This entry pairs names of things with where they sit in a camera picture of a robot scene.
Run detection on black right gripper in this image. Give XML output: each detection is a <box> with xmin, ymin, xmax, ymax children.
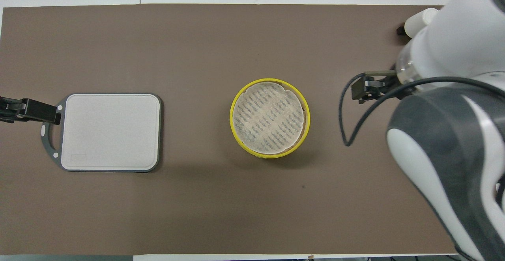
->
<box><xmin>352</xmin><ymin>71</ymin><xmax>413</xmax><ymax>104</ymax></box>

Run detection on yellow steamer lid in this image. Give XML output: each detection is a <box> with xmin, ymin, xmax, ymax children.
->
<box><xmin>230</xmin><ymin>78</ymin><xmax>311</xmax><ymax>159</ymax></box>

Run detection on grey rimmed cutting board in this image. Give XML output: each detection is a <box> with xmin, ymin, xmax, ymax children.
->
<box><xmin>41</xmin><ymin>93</ymin><xmax>163</xmax><ymax>173</ymax></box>

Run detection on cream white cup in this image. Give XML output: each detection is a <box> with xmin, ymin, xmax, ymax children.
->
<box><xmin>404</xmin><ymin>8</ymin><xmax>439</xmax><ymax>39</ymax></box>

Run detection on brown table mat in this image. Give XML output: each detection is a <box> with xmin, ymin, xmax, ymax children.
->
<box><xmin>0</xmin><ymin>4</ymin><xmax>460</xmax><ymax>255</ymax></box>

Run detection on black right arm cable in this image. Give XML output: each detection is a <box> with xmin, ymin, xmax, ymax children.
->
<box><xmin>339</xmin><ymin>72</ymin><xmax>505</xmax><ymax>147</ymax></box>

